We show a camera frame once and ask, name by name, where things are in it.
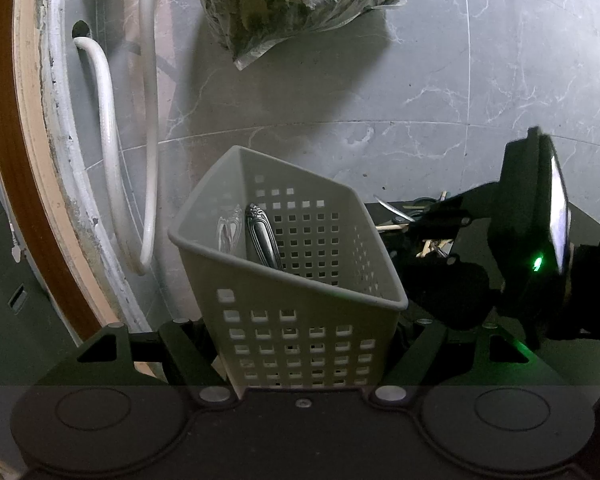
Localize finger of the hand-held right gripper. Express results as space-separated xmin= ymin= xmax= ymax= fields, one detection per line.
xmin=401 ymin=254 xmax=504 ymax=332
xmin=409 ymin=182 xmax=502 ymax=242

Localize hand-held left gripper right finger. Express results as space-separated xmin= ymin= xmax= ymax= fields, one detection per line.
xmin=368 ymin=320 xmax=538 ymax=407

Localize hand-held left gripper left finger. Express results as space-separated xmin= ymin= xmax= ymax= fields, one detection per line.
xmin=75 ymin=318 xmax=240 ymax=406

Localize green-handled scissors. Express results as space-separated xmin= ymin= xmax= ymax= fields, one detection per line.
xmin=374 ymin=194 xmax=441 ymax=225

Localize white perforated utensil basket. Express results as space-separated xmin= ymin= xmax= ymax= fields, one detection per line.
xmin=167 ymin=145 xmax=410 ymax=401

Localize plastic bag of dried greens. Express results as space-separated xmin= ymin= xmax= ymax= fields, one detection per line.
xmin=198 ymin=0 xmax=412 ymax=71

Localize white hose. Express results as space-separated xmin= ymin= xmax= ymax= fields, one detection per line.
xmin=72 ymin=0 xmax=162 ymax=276

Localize brown wooden door frame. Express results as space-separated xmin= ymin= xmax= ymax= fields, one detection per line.
xmin=0 ymin=0 xmax=151 ymax=351

